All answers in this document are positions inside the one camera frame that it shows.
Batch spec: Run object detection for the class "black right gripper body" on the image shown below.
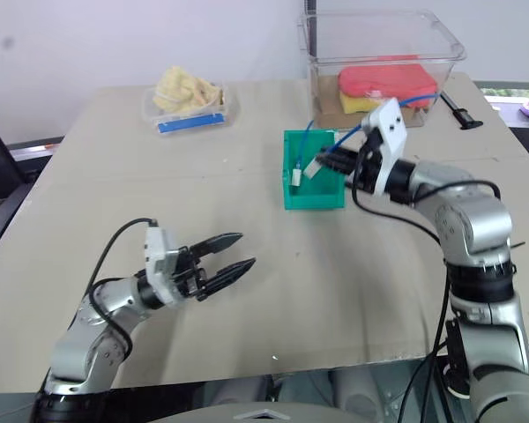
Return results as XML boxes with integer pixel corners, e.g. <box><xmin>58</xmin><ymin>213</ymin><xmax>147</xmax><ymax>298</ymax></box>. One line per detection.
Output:
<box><xmin>354</xmin><ymin>130</ymin><xmax>385</xmax><ymax>196</ymax></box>

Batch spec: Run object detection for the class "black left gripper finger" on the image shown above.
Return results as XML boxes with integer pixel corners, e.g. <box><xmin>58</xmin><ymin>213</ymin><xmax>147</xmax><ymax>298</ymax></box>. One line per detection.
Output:
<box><xmin>188</xmin><ymin>231</ymin><xmax>244</xmax><ymax>258</ymax></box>
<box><xmin>201</xmin><ymin>257</ymin><xmax>257</xmax><ymax>298</ymax></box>

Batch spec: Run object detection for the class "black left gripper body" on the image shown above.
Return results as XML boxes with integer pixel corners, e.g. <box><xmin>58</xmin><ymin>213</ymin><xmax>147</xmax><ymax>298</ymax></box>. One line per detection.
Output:
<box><xmin>166</xmin><ymin>245</ymin><xmax>210</xmax><ymax>303</ymax></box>

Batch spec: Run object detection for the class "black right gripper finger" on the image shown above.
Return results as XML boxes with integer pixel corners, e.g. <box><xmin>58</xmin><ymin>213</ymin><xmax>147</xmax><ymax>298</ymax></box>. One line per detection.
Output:
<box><xmin>317</xmin><ymin>159</ymin><xmax>360</xmax><ymax>179</ymax></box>
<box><xmin>318</xmin><ymin>146</ymin><xmax>363</xmax><ymax>161</ymax></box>

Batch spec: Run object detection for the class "blue network cable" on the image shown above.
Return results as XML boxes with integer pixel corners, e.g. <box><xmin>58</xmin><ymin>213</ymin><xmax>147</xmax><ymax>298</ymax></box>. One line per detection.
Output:
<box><xmin>294</xmin><ymin>90</ymin><xmax>440</xmax><ymax>181</ymax></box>

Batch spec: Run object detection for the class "green plastic bin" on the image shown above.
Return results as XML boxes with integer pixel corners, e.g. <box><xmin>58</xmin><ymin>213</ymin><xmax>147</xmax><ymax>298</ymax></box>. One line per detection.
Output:
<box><xmin>282</xmin><ymin>129</ymin><xmax>347</xmax><ymax>211</ymax></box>

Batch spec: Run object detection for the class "beige cardboard table cover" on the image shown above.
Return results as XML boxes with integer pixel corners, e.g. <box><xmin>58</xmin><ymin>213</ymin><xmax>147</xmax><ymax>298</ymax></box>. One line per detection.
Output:
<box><xmin>0</xmin><ymin>72</ymin><xmax>529</xmax><ymax>394</ymax></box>

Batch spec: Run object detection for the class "yellow sponge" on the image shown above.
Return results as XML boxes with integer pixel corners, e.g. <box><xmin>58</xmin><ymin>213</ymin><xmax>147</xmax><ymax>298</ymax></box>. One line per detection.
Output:
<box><xmin>340</xmin><ymin>91</ymin><xmax>390</xmax><ymax>115</ymax></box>

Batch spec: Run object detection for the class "red sponge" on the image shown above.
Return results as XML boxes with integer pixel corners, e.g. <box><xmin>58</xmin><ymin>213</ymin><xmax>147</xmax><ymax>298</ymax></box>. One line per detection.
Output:
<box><xmin>338</xmin><ymin>54</ymin><xmax>438</xmax><ymax>100</ymax></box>

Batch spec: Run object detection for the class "black hand tool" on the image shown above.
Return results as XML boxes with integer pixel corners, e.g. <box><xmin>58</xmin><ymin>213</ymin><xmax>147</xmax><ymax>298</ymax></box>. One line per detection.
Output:
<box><xmin>440</xmin><ymin>91</ymin><xmax>484</xmax><ymax>131</ymax></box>

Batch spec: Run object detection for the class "small clear plastic container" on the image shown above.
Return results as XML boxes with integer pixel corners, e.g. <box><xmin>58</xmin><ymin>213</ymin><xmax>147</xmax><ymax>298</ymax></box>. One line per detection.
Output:
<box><xmin>141</xmin><ymin>82</ymin><xmax>242</xmax><ymax>137</ymax></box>

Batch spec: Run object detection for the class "large clear plastic container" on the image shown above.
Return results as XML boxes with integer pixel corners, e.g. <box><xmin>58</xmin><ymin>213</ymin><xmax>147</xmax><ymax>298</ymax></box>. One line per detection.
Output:
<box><xmin>296</xmin><ymin>10</ymin><xmax>468</xmax><ymax>130</ymax></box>

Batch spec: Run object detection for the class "yellow crumpled cloth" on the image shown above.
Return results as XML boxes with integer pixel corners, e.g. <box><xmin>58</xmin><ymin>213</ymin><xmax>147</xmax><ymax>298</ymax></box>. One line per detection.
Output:
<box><xmin>153</xmin><ymin>65</ymin><xmax>227</xmax><ymax>115</ymax></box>

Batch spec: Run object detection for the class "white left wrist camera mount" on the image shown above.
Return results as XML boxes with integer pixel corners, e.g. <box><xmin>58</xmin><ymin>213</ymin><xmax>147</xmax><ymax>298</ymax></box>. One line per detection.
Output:
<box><xmin>143</xmin><ymin>226</ymin><xmax>181</xmax><ymax>305</ymax></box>

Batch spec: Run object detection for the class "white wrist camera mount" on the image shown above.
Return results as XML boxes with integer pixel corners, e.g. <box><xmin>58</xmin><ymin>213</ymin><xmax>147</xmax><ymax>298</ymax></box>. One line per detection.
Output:
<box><xmin>143</xmin><ymin>226</ymin><xmax>181</xmax><ymax>305</ymax></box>
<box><xmin>367</xmin><ymin>97</ymin><xmax>408</xmax><ymax>196</ymax></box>

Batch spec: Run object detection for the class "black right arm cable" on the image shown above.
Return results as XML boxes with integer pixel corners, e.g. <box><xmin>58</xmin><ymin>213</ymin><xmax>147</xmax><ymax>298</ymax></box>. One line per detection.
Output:
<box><xmin>351</xmin><ymin>149</ymin><xmax>503</xmax><ymax>423</ymax></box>

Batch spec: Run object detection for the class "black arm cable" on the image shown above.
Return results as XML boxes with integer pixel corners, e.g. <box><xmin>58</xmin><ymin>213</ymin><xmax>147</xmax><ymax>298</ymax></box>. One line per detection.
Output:
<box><xmin>88</xmin><ymin>217</ymin><xmax>160</xmax><ymax>359</ymax></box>
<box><xmin>351</xmin><ymin>149</ymin><xmax>503</xmax><ymax>423</ymax></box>

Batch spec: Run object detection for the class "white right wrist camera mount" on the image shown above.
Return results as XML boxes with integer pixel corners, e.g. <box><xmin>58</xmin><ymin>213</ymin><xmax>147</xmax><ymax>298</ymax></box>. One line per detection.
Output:
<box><xmin>367</xmin><ymin>97</ymin><xmax>408</xmax><ymax>196</ymax></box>

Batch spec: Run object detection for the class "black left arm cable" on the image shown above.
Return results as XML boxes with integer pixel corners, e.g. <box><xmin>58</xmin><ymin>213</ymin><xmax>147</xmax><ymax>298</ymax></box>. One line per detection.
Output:
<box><xmin>88</xmin><ymin>217</ymin><xmax>160</xmax><ymax>359</ymax></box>

